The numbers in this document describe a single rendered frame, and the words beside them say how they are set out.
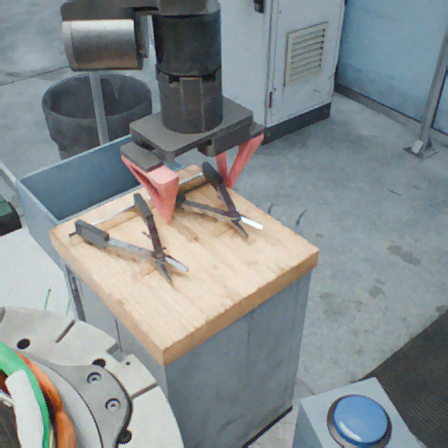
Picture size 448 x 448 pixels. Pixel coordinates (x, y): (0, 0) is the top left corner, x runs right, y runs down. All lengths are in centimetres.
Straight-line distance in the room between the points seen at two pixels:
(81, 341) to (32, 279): 53
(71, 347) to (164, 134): 20
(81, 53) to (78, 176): 26
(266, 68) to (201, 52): 212
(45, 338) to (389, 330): 159
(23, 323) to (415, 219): 208
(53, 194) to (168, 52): 30
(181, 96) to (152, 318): 19
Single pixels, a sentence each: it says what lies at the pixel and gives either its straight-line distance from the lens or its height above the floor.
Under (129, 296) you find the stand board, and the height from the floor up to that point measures 106.
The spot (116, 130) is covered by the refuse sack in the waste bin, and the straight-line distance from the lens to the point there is 188.
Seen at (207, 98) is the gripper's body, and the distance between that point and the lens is 48.
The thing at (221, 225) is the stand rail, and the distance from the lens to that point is 55.
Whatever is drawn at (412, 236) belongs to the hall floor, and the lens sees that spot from 232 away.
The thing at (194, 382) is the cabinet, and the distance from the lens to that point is 53.
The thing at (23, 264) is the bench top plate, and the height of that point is 78.
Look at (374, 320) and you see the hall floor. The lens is 195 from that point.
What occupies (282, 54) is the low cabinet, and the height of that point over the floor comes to 45.
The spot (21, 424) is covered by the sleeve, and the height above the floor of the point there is 116.
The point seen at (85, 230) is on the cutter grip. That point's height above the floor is 109.
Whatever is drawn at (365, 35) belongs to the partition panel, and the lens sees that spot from 292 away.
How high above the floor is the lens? 142
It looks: 39 degrees down
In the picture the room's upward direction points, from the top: straight up
